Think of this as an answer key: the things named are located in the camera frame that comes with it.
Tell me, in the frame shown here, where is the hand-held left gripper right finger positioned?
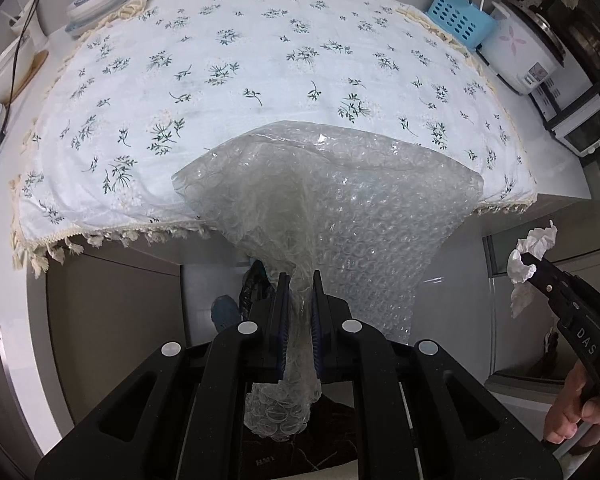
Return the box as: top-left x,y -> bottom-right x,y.
309,270 -> 563,480

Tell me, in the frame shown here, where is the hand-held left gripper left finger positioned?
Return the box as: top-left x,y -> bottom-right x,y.
35,272 -> 291,480

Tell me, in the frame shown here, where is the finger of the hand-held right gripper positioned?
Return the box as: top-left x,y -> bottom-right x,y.
521,253 -> 573,318
555,269 -> 593,292

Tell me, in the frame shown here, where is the white tissue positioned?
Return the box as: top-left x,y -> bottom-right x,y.
507,220 -> 558,320

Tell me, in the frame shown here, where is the clear bubble wrap sheet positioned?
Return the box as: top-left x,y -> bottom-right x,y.
171,120 -> 483,442

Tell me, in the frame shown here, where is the person's right hand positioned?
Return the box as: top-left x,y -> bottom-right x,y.
542,360 -> 600,445

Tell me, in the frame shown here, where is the blue slipper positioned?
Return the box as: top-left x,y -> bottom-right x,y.
211,295 -> 243,333

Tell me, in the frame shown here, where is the white toaster oven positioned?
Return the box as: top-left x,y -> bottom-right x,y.
527,52 -> 600,157

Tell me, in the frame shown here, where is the white rice cooker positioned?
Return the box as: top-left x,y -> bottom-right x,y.
477,0 -> 566,96

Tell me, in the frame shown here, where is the dark metal rack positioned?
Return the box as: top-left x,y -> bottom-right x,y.
545,0 -> 600,91

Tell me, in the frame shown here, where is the white floral tablecloth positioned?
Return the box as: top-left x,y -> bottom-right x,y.
10,0 -> 538,278

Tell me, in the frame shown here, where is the light blue utensil basket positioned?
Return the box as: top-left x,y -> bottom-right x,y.
426,0 -> 498,51

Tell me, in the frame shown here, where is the round wooden trivet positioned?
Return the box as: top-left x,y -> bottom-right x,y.
22,47 -> 48,86

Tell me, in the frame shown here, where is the white paper cup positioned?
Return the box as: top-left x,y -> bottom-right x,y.
7,0 -> 48,48

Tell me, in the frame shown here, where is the black cable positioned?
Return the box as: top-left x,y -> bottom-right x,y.
0,0 -> 53,181

